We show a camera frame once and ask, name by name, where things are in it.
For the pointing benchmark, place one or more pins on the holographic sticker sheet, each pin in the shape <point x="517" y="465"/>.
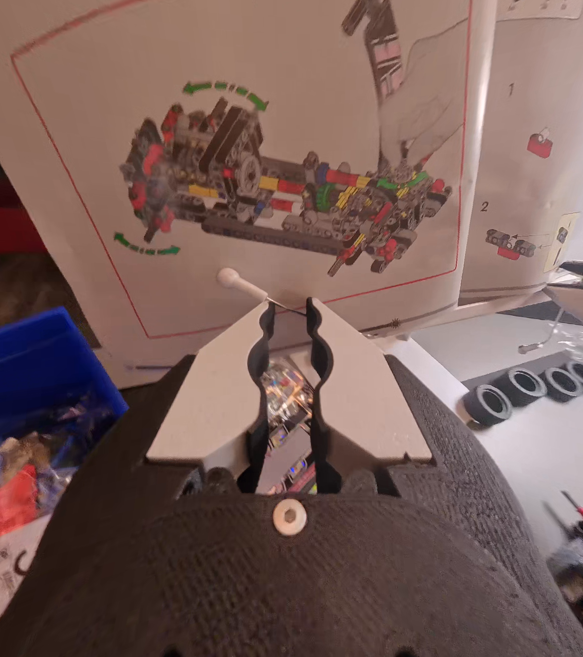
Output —
<point x="286" y="390"/>

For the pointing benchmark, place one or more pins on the clear bags of lego parts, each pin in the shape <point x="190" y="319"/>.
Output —
<point x="9" y="492"/>

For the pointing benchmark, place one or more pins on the blue plastic bin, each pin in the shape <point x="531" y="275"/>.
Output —
<point x="14" y="359"/>

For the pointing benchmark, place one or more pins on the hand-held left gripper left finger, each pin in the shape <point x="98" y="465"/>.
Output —
<point x="209" y="400"/>

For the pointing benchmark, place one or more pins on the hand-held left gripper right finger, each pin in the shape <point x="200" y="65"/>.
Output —
<point x="373" y="405"/>

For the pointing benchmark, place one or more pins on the lego instruction booklet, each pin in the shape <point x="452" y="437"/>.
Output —
<point x="296" y="61"/>

